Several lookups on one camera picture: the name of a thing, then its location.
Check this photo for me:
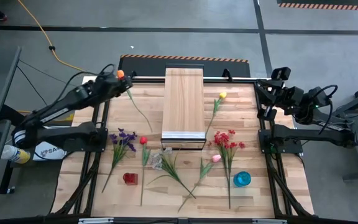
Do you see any yellow extension cable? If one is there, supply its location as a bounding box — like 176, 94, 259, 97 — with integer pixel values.
17, 0, 88, 73

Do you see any yellow artificial tulip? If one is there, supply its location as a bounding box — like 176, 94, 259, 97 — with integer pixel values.
204, 91, 228, 138

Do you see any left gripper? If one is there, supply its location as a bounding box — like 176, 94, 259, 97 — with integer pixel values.
95, 73, 134, 97

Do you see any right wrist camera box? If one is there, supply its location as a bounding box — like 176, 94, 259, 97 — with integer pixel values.
270, 67, 291, 81

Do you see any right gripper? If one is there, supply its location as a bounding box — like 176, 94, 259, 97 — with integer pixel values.
255, 80, 306, 121

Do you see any red artificial tulip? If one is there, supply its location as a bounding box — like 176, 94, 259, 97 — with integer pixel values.
139, 136, 151, 207

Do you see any red blossom flower sprig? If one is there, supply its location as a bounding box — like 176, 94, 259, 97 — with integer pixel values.
208, 129, 247, 210

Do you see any white printed cardboard box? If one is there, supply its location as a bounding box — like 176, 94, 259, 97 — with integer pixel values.
32, 141, 68, 162

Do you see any silver metal bracket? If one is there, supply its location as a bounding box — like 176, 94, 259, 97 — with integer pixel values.
252, 218, 287, 224
78, 217, 114, 224

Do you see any pink artificial tulip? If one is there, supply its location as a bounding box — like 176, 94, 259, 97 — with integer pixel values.
177, 154, 223, 213

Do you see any black metal frame shelf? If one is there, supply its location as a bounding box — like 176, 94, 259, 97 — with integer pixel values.
161, 63, 207, 150

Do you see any blue glass vase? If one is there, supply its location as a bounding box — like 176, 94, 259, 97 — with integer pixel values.
232, 170, 252, 188

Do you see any white and yellow bottle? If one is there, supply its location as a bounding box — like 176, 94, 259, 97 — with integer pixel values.
1, 144, 31, 165

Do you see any orange artificial tulip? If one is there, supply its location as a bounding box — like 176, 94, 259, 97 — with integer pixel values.
116, 70, 154, 134

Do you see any red glass vase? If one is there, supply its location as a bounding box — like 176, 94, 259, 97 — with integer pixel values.
122, 172, 139, 186

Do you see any black hazard-striped floor mat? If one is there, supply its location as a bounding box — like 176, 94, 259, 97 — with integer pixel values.
277, 0, 358, 12
117, 54, 251, 78

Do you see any purple artificial flower sprig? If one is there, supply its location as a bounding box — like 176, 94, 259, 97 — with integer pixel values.
101, 128, 139, 194

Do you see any yellow power cord plug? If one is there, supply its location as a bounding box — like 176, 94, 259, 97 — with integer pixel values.
17, 109, 75, 122

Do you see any thin black floor cable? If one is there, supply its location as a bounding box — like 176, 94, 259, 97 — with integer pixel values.
16, 65, 48, 106
19, 60, 74, 86

